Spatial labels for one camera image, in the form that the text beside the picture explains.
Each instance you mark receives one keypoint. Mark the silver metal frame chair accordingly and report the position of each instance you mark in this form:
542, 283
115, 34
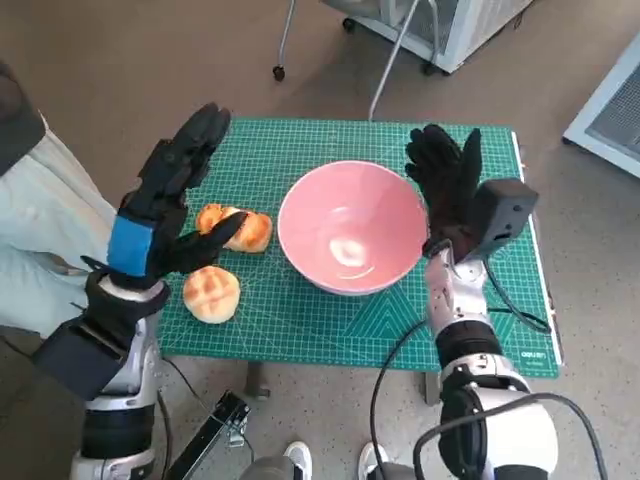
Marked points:
387, 65

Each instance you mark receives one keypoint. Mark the grey table leg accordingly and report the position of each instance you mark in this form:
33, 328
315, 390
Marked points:
256, 380
431, 387

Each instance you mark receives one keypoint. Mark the white shoe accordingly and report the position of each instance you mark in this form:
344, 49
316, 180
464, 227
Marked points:
371, 457
299, 457

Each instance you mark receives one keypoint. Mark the green cutting mat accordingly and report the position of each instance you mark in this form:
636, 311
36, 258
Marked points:
310, 320

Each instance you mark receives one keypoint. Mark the person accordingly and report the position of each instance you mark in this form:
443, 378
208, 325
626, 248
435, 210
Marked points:
45, 215

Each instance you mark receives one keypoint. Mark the round scored toy bread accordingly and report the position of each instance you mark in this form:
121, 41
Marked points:
212, 295

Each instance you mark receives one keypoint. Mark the black left robot hand blue tape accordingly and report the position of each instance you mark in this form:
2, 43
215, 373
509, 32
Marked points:
165, 170

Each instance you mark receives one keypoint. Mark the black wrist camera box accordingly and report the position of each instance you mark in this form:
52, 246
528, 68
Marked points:
75, 360
505, 210

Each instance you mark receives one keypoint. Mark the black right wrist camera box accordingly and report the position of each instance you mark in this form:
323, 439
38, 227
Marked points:
505, 210

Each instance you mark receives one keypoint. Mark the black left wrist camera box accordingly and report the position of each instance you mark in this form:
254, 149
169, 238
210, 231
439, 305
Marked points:
75, 360

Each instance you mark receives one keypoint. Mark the pink bowl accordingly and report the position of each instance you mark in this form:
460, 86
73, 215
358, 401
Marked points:
350, 210

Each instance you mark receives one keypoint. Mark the person's leg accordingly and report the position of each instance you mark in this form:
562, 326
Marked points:
270, 470
395, 472

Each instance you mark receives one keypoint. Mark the long braided toy bread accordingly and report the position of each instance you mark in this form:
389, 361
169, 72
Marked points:
252, 232

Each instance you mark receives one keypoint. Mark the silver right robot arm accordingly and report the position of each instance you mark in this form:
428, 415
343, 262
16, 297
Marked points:
515, 430

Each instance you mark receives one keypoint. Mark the white framed mesh unit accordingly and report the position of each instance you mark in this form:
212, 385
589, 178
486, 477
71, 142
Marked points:
610, 115

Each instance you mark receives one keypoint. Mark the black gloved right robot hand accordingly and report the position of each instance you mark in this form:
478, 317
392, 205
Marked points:
447, 190

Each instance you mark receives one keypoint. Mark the white mesh cabinet on castors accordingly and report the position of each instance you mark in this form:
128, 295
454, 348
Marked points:
475, 35

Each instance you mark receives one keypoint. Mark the black metal bar with bracket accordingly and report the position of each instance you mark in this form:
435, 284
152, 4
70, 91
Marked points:
210, 435

